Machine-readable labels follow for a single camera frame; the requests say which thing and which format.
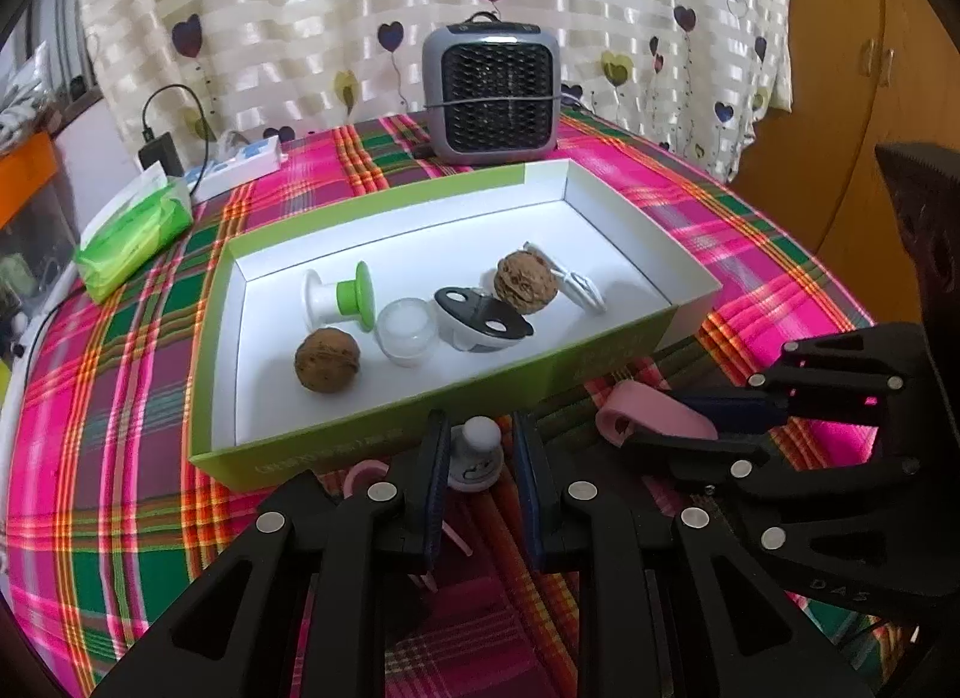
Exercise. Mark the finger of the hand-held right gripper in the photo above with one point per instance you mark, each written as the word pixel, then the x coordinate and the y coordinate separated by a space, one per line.
pixel 735 409
pixel 697 452

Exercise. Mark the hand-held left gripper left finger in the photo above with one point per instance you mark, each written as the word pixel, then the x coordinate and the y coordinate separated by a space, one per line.
pixel 433 510

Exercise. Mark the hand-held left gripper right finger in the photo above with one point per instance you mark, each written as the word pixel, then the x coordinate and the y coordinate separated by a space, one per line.
pixel 529 510

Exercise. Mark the white suction knob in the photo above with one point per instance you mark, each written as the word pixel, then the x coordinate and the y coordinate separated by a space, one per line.
pixel 478 443

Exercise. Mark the small clear plastic jar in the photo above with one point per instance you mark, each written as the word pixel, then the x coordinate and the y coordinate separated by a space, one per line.
pixel 407 334

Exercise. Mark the brown walnut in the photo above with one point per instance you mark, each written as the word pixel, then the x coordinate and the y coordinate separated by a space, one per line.
pixel 328 360
pixel 525 282

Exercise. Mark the white clip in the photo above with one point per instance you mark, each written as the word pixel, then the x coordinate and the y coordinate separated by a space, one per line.
pixel 581 289

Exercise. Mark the green white cardboard box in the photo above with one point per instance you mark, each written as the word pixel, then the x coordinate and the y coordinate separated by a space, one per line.
pixel 262 368

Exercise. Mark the green white plastic spool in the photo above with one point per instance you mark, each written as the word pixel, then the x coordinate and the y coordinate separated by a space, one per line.
pixel 322 300

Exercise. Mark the wooden wardrobe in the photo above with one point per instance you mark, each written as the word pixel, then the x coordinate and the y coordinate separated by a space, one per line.
pixel 847 180

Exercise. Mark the pink green plaid tablecloth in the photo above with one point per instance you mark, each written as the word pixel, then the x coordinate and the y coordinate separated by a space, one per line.
pixel 112 443

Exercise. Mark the white blue power strip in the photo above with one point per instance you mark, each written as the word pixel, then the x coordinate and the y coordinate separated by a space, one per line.
pixel 240 165

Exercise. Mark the grey portable heater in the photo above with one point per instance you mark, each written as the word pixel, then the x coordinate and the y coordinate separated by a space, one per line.
pixel 491 90

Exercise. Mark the green tissue pack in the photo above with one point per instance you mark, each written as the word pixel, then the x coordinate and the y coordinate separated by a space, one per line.
pixel 127 240

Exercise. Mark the black charger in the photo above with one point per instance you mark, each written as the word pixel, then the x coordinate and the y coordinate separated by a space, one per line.
pixel 159 156

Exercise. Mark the orange lidded clear bin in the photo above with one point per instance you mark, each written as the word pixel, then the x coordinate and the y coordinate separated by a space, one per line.
pixel 22 165

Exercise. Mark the pile of white gloves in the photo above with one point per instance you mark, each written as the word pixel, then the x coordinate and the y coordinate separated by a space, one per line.
pixel 19 105

